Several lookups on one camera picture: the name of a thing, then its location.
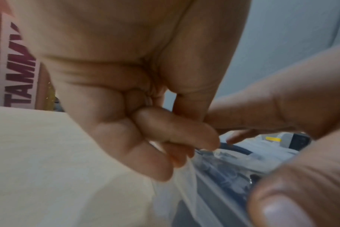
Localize red and white printed box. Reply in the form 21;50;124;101
0;11;60;111

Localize person's right hand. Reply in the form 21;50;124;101
205;41;340;227

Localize small dark plastic parts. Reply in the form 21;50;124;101
197;144;262;191

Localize person's left hand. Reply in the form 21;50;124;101
7;0;252;182

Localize clear plastic bag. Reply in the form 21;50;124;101
149;133;299;227

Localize black device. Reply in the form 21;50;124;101
288;132;313;150

